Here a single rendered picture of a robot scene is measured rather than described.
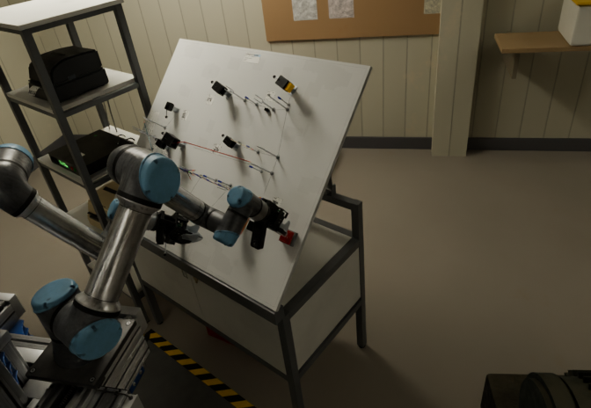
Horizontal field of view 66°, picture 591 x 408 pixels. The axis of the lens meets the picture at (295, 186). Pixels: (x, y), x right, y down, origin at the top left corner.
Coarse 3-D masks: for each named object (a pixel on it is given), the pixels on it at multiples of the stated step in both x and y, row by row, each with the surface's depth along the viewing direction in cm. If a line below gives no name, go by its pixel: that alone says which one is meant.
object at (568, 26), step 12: (564, 0) 331; (576, 0) 301; (588, 0) 298; (564, 12) 329; (576, 12) 303; (588, 12) 300; (564, 24) 328; (576, 24) 305; (588, 24) 303; (564, 36) 326; (576, 36) 309; (588, 36) 307
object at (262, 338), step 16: (208, 288) 212; (208, 304) 221; (224, 304) 209; (240, 304) 198; (208, 320) 231; (224, 320) 218; (240, 320) 206; (256, 320) 196; (240, 336) 215; (256, 336) 204; (272, 336) 194; (256, 352) 213; (272, 352) 202
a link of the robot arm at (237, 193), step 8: (232, 192) 148; (240, 192) 147; (248, 192) 148; (232, 200) 147; (240, 200) 146; (248, 200) 147; (256, 200) 151; (232, 208) 148; (240, 208) 147; (248, 208) 149; (256, 208) 152; (248, 216) 150
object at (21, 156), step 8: (8, 144) 140; (16, 144) 141; (0, 152) 135; (8, 152) 136; (16, 152) 137; (24, 152) 140; (0, 160) 131; (8, 160) 132; (16, 160) 134; (24, 160) 137; (32, 160) 142; (24, 168) 135; (32, 168) 143
